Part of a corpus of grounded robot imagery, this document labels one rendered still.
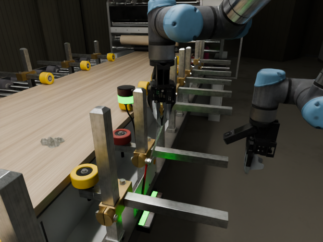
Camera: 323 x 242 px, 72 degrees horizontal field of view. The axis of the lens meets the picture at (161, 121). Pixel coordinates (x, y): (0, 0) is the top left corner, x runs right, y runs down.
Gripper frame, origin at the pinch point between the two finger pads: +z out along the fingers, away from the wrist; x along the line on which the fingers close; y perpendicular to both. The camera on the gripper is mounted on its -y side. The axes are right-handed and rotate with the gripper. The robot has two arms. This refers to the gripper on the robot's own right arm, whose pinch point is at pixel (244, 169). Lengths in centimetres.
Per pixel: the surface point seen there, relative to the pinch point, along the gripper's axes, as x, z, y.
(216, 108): 23.5, -13.3, -12.6
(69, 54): 105, -20, -144
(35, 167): -27, -8, -63
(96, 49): 152, -19, -145
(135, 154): -7.3, -4.3, -38.3
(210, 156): -0.3, -3.5, -12.2
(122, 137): -2.9, -8.3, -45.1
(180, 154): -1.5, -3.4, -23.1
